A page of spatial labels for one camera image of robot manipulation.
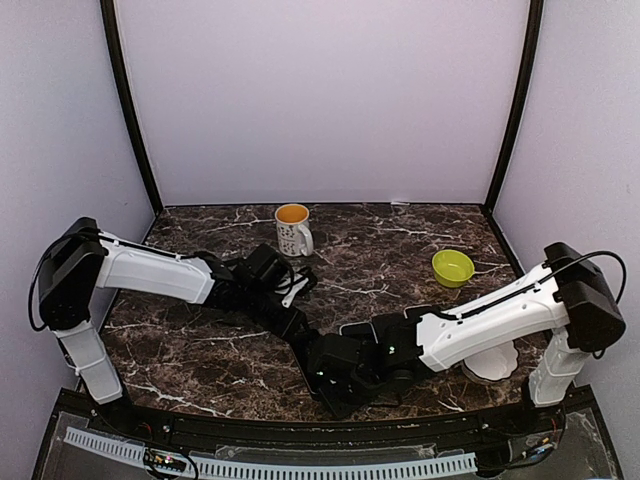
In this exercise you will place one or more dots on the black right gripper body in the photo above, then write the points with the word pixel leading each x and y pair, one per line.
pixel 361 390

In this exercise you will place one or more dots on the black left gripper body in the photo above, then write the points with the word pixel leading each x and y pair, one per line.
pixel 256 307

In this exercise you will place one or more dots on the black smartphone stack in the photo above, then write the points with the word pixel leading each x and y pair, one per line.
pixel 358 330

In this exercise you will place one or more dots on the pink phone case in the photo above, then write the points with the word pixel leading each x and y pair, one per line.
pixel 416 312

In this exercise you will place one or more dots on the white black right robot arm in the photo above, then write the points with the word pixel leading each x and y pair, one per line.
pixel 566 294

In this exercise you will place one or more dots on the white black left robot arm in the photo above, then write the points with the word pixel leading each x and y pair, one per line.
pixel 86 259

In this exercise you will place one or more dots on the white floral mug yellow inside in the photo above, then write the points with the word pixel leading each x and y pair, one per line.
pixel 293 233

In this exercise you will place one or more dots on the white scalloped dish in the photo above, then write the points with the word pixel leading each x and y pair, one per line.
pixel 493 365

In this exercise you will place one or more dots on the lime green bowl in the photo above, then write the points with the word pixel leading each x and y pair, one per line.
pixel 452 268

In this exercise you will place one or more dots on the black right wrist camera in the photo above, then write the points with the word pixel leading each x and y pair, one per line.
pixel 333 356

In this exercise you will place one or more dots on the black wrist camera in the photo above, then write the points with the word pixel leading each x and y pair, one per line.
pixel 270 272
pixel 333 356

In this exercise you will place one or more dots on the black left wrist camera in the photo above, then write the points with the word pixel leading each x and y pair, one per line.
pixel 270 272

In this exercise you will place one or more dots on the white slotted cable duct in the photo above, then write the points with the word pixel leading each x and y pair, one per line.
pixel 235 462

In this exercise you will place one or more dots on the black front table rail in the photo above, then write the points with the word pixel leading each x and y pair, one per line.
pixel 482 428

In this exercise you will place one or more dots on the black left corner post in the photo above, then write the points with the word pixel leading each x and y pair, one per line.
pixel 126 100

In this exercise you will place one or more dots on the black corner post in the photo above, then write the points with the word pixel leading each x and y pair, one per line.
pixel 126 100
pixel 525 70

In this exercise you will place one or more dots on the black right corner post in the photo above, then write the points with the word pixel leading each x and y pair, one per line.
pixel 525 70

